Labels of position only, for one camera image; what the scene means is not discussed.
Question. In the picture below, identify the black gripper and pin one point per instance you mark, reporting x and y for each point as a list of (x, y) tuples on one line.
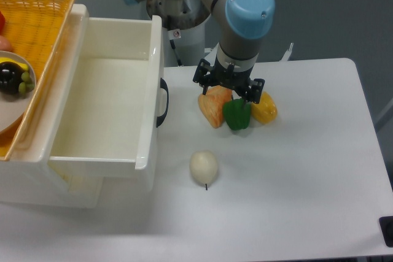
[(230, 72)]

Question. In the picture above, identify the white pear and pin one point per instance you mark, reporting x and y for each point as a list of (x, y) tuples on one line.
[(204, 167)]

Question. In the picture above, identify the white drawer cabinet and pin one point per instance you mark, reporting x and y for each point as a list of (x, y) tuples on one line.
[(27, 177)]

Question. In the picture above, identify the white open drawer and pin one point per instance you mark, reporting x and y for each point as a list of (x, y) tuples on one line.
[(116, 102)]

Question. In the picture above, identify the red fruit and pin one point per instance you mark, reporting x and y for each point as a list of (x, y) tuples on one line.
[(2, 22)]

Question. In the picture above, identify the yellow lemon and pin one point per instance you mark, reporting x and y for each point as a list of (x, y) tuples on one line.
[(265, 111)]

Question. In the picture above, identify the green bell pepper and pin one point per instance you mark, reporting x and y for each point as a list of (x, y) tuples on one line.
[(237, 114)]

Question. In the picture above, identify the yellow fruit piece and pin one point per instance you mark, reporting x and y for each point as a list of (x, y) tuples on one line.
[(24, 66)]

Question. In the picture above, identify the black mangosteen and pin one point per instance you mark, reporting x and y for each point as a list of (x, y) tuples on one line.
[(15, 81)]

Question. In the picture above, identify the yellow woven basket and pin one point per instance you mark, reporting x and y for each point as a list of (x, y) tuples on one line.
[(34, 28)]

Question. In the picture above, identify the black table corner fixture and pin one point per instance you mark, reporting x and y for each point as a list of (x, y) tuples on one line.
[(386, 225)]

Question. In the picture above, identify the pink peach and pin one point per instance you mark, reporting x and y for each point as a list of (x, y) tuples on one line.
[(5, 44)]

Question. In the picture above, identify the white plate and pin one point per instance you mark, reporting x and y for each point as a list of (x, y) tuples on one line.
[(14, 106)]

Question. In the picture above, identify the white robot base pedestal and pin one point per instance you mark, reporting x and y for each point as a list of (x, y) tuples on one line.
[(184, 38)]

